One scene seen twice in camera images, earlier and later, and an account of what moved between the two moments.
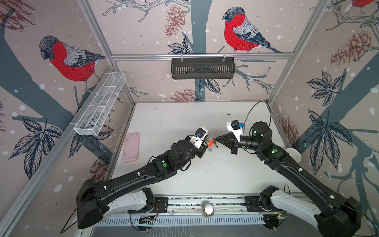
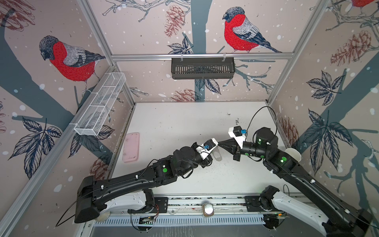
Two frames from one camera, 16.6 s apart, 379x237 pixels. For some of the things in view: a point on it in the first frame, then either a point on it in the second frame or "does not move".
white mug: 294,153 does not move
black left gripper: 201,150 -> 206,161
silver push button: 208,209 does not move
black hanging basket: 199,68 does not move
